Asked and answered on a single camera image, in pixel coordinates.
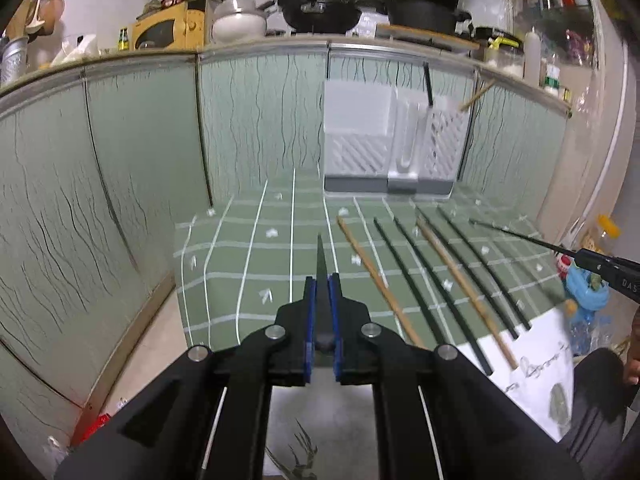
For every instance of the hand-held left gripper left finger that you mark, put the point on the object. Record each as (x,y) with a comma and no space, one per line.
(311,310)

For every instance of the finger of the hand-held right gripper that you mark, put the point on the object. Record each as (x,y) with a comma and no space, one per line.
(612,270)

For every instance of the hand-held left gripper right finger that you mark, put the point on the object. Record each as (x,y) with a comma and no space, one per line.
(334,320)

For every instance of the black chopstick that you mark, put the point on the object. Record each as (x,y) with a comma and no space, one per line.
(525,239)
(479,260)
(401,255)
(462,265)
(322,280)
(421,256)
(428,85)

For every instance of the wooden chopstick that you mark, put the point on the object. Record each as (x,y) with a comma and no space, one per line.
(372,272)
(465,290)
(477,95)

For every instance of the white slatted utensil holder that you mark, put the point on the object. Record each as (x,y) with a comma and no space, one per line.
(355,125)

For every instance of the person's right hand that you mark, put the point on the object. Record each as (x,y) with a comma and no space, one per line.
(634,360)

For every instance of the blue plastic toy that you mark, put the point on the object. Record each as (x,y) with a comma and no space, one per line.
(587,290)

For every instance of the cooking oil bottle yellow cap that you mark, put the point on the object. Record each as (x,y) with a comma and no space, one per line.
(602,232)

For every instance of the clear plastic water bottle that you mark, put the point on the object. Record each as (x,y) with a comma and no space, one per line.
(587,332)

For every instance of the green checked tablecloth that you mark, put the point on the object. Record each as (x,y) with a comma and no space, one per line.
(250,260)

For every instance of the white sheet with drawings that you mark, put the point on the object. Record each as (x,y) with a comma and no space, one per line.
(532,360)

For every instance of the person's dark clothing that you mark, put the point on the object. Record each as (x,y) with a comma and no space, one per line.
(595,400)

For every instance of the small white jar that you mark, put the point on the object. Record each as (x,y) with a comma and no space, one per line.
(552,77)

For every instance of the white squeeze bottle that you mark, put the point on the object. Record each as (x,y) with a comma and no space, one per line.
(532,57)

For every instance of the clear container with green lid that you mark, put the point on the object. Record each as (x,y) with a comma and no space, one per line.
(505,55)

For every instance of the green patterned kitchen cabinet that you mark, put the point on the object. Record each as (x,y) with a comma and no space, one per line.
(140,135)

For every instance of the red packet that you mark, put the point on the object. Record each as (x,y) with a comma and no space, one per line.
(92,427)

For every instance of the black wok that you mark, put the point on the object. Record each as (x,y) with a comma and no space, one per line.
(320,15)

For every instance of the white pot with lid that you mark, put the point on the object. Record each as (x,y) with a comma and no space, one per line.
(239,22)

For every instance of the wooden cutting board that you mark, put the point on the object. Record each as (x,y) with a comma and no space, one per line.
(430,36)

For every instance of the yellow microwave oven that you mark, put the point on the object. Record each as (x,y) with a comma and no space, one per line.
(170,25)

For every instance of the green glass bottles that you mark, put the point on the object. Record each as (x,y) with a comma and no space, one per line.
(123,40)

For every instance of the metal grater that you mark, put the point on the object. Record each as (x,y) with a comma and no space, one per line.
(12,62)

